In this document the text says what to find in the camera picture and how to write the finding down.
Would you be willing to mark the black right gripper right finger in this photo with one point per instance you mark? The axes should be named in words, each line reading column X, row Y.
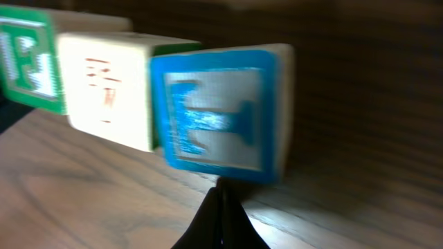
column 238, row 231

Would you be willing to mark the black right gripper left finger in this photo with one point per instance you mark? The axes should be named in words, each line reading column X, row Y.
column 204, row 232

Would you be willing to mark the blue E wooden block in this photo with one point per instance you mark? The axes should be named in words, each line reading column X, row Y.
column 226, row 111

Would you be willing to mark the wooden block green trim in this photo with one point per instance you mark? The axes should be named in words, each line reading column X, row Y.
column 107, row 83

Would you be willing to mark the green F wooden block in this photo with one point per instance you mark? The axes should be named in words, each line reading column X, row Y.
column 30, row 71

